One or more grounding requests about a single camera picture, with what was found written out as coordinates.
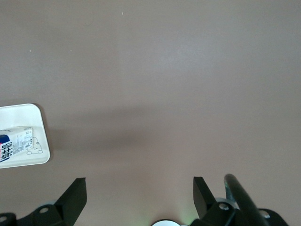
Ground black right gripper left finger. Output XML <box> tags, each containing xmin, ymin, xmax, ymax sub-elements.
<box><xmin>14</xmin><ymin>177</ymin><xmax>88</xmax><ymax>226</ymax></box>

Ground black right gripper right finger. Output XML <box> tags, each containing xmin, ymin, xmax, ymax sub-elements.
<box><xmin>190</xmin><ymin>176</ymin><xmax>237</xmax><ymax>226</ymax></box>

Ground blue and white milk carton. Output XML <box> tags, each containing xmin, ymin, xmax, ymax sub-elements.
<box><xmin>0</xmin><ymin>126</ymin><xmax>34</xmax><ymax>164</ymax></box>

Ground cream tray with bear print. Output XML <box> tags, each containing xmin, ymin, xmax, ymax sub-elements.
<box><xmin>0</xmin><ymin>103</ymin><xmax>51</xmax><ymax>170</ymax></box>

